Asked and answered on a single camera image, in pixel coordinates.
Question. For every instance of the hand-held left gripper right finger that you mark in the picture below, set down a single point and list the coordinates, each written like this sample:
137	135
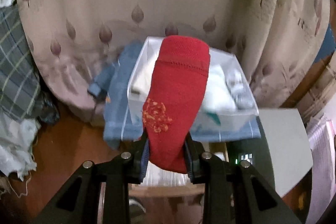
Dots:
190	163

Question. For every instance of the white shoe box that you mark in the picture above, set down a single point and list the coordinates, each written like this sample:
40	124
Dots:
228	119

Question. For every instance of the grey plaid cloth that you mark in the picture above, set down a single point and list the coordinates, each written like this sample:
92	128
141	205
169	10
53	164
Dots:
15	69

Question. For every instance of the pink checked cloth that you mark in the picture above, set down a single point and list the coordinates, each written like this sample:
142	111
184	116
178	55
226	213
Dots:
323	161

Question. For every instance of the red knit sock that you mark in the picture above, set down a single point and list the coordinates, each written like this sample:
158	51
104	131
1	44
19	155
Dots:
178	98

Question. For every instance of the blue sheet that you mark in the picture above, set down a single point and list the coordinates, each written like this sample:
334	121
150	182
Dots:
326	45

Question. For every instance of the white flat board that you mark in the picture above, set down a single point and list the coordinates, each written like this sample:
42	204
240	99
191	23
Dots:
286	150

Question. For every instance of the light blue garment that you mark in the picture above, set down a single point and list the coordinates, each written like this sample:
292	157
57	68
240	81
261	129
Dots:
240	92

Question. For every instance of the blue printed packet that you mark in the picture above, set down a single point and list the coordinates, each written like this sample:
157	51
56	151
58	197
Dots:
48	111

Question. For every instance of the leaf print curtain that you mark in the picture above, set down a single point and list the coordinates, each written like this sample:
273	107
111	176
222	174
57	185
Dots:
78	3

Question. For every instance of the blue checked cloth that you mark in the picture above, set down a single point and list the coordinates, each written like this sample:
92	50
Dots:
115	119

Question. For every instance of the large white plastic bag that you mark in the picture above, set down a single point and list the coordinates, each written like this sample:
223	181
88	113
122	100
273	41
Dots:
13	145

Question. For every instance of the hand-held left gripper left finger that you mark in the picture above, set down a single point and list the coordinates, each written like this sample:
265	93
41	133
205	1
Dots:
143	166

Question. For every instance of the white garment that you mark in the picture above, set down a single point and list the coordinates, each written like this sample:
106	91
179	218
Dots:
218	92

